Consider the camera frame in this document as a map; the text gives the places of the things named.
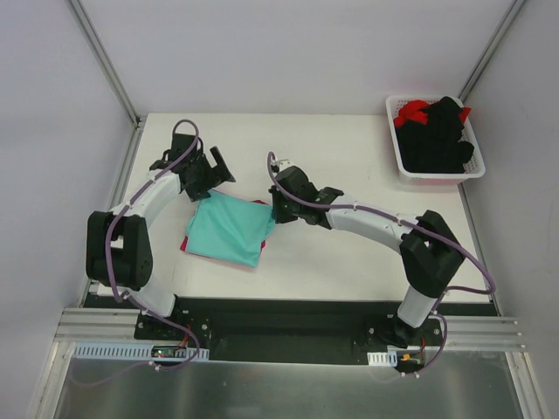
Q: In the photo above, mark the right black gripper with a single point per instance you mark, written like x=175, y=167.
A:
x=279, y=207

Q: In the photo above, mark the pink t shirt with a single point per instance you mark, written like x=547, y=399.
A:
x=262, y=249

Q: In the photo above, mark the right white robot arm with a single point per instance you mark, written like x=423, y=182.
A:
x=423, y=242

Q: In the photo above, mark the black t shirt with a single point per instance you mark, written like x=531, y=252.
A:
x=433, y=150

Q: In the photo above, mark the aluminium front rail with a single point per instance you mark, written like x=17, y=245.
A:
x=96, y=325

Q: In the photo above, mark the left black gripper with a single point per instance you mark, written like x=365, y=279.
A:
x=203, y=175

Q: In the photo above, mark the aluminium frame post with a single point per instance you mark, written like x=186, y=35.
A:
x=494, y=43
x=101, y=56

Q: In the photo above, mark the grey cable duct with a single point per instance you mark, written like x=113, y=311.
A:
x=138, y=352
x=382, y=359

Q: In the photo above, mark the left grey cable duct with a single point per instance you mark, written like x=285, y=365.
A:
x=138, y=352

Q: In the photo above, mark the red t shirt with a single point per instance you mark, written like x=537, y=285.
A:
x=441, y=113

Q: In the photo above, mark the teal t shirt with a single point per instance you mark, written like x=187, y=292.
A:
x=227, y=231

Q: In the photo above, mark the right aluminium frame post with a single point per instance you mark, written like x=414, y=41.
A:
x=494, y=43

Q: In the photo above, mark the left aluminium frame post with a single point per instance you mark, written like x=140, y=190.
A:
x=101, y=56

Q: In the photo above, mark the right grey cable duct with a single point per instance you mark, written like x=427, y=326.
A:
x=382, y=359

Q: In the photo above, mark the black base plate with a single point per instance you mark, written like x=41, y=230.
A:
x=286, y=331

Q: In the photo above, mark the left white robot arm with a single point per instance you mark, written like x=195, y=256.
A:
x=118, y=248

